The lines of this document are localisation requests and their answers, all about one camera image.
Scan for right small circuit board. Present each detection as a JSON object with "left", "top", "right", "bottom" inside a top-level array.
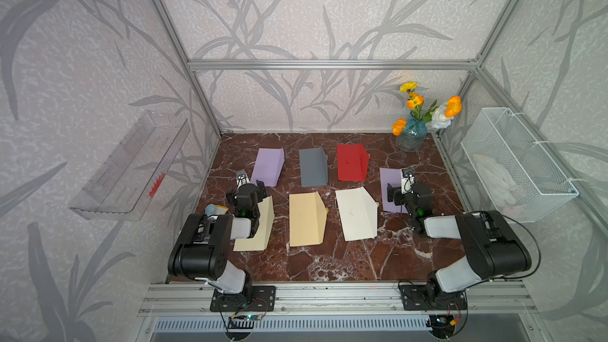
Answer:
[{"left": 426, "top": 315, "right": 461, "bottom": 341}]

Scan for cream white envelope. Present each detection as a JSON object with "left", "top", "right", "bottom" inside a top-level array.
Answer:
[{"left": 336, "top": 187, "right": 378, "bottom": 242}]

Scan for lilac envelope with gold seal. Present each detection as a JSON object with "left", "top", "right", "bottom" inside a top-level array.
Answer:
[{"left": 250, "top": 148, "right": 285, "bottom": 188}]

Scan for orange and yellow flowers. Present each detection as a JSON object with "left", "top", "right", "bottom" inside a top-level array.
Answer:
[{"left": 391, "top": 81, "right": 464, "bottom": 137}]

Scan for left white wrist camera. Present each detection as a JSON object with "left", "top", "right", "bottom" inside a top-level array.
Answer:
[{"left": 236, "top": 169, "right": 250, "bottom": 188}]

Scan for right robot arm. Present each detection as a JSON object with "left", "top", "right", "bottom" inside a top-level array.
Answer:
[{"left": 386, "top": 182, "right": 532, "bottom": 302}]

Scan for horizontal aluminium frame bar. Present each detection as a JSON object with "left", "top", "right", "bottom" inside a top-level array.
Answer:
[{"left": 188, "top": 60, "right": 477, "bottom": 71}]

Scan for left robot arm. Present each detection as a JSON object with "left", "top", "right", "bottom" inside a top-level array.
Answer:
[{"left": 167, "top": 181, "right": 267, "bottom": 296}]

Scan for grey envelope with gold seal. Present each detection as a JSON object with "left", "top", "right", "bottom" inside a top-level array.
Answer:
[{"left": 299, "top": 147, "right": 328, "bottom": 188}]

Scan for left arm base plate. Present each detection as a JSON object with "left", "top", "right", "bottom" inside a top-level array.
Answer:
[{"left": 210, "top": 285, "right": 276, "bottom": 313}]

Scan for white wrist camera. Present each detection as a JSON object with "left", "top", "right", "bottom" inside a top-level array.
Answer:
[
  {"left": 236, "top": 169, "right": 250, "bottom": 188},
  {"left": 401, "top": 169, "right": 416, "bottom": 194}
]

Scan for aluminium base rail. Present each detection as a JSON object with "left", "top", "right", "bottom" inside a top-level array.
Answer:
[{"left": 137, "top": 281, "right": 538, "bottom": 317}]

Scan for pale yellow envelope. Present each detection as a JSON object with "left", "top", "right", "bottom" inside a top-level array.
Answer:
[{"left": 234, "top": 196, "right": 275, "bottom": 252}]

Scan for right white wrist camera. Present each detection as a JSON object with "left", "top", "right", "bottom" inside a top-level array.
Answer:
[{"left": 401, "top": 169, "right": 416, "bottom": 194}]

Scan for tan kraft envelope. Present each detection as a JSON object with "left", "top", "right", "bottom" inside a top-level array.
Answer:
[{"left": 289, "top": 192, "right": 329, "bottom": 248}]

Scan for white wire basket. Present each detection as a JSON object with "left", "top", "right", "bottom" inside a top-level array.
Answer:
[{"left": 461, "top": 107, "right": 579, "bottom": 223}]

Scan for left green circuit board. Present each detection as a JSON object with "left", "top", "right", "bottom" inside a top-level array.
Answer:
[{"left": 231, "top": 313, "right": 266, "bottom": 322}]

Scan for clear acrylic wall shelf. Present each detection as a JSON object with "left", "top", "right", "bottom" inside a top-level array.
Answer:
[{"left": 68, "top": 111, "right": 191, "bottom": 222}]

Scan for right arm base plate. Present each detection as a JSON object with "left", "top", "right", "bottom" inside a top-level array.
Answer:
[{"left": 397, "top": 283, "right": 468, "bottom": 311}]

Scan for red envelope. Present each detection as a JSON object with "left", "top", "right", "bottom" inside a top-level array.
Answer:
[{"left": 337, "top": 144, "right": 370, "bottom": 182}]

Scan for white cloth in basket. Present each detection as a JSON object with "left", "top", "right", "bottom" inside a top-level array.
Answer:
[{"left": 473, "top": 153, "right": 523, "bottom": 218}]

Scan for blue glass vase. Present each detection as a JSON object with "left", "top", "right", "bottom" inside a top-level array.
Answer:
[{"left": 393, "top": 118, "right": 428, "bottom": 152}]

